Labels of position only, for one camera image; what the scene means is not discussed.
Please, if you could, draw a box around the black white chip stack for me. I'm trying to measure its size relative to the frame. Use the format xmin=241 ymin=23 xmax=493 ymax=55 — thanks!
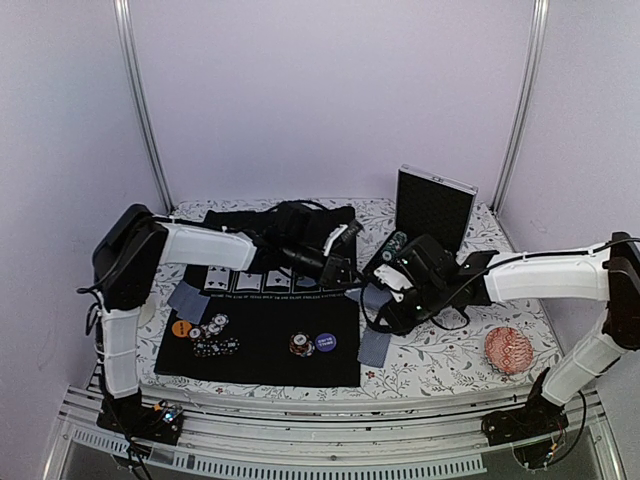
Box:
xmin=188 ymin=313 xmax=240 ymax=358

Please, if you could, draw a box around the orange black poker chip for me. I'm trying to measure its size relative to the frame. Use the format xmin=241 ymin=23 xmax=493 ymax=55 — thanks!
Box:
xmin=289 ymin=332 xmax=315 ymax=358

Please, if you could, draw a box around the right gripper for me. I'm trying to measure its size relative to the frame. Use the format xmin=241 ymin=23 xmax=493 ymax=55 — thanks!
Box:
xmin=373 ymin=278 xmax=450 ymax=337

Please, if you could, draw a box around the aluminium frame post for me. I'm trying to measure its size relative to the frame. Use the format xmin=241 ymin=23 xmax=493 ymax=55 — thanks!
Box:
xmin=113 ymin=0 xmax=175 ymax=212
xmin=491 ymin=0 xmax=550 ymax=216

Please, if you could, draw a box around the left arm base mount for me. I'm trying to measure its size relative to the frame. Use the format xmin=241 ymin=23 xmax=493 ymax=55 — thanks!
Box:
xmin=96 ymin=399 xmax=184 ymax=446

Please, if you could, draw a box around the aluminium poker chip case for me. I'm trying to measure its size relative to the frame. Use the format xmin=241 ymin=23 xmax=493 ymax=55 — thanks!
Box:
xmin=364 ymin=165 xmax=478 ymax=280

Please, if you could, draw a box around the black poker playing mat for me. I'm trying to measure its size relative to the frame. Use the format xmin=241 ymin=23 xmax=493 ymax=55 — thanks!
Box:
xmin=153 ymin=204 xmax=362 ymax=389

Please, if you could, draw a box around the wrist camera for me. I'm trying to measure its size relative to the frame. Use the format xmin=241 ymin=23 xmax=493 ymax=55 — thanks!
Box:
xmin=322 ymin=220 xmax=363 ymax=257
xmin=374 ymin=264 xmax=413 ymax=303

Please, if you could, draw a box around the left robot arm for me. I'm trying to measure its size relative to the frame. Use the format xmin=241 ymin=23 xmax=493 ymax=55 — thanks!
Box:
xmin=77 ymin=200 xmax=362 ymax=442

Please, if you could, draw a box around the orange big blind button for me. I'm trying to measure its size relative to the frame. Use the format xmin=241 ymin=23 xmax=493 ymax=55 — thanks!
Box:
xmin=171 ymin=320 xmax=193 ymax=338

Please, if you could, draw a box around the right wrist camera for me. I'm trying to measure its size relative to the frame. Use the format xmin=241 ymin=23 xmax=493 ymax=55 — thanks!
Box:
xmin=374 ymin=264 xmax=413 ymax=303

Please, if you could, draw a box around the dealt blue card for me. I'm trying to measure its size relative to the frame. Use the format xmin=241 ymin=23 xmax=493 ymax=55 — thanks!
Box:
xmin=357 ymin=328 xmax=391 ymax=368
xmin=167 ymin=281 xmax=200 ymax=312
xmin=171 ymin=293 xmax=209 ymax=325

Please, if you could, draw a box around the purple small blind button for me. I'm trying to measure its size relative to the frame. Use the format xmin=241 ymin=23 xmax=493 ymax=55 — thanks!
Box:
xmin=314 ymin=333 xmax=337 ymax=353

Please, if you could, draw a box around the right aluminium frame post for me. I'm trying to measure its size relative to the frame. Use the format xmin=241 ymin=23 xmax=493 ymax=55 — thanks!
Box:
xmin=491 ymin=0 xmax=550 ymax=216

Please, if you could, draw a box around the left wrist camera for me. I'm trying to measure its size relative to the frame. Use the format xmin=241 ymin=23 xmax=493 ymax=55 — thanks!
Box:
xmin=322 ymin=220 xmax=363 ymax=257

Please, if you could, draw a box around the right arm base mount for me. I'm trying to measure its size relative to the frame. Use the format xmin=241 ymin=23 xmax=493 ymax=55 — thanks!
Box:
xmin=481 ymin=401 xmax=569 ymax=470

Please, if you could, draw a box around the two of clubs card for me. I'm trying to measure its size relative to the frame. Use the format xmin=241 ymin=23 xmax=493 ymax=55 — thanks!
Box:
xmin=264 ymin=270 xmax=291 ymax=292

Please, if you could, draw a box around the left teal chip stack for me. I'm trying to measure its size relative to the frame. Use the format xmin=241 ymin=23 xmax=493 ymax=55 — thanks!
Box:
xmin=381 ymin=231 xmax=408 ymax=262

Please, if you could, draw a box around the four of clubs card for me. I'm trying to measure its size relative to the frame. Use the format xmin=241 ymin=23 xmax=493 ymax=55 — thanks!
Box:
xmin=204 ymin=266 xmax=233 ymax=292

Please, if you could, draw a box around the ace of diamonds card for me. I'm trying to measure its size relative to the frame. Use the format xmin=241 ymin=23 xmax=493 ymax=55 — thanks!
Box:
xmin=235 ymin=272 xmax=263 ymax=292

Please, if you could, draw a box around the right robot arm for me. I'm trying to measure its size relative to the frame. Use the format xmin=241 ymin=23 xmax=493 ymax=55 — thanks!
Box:
xmin=368 ymin=232 xmax=639 ymax=444

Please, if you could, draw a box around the left aluminium frame post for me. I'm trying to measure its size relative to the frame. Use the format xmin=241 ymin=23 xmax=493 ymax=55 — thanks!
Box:
xmin=113 ymin=0 xmax=175 ymax=212

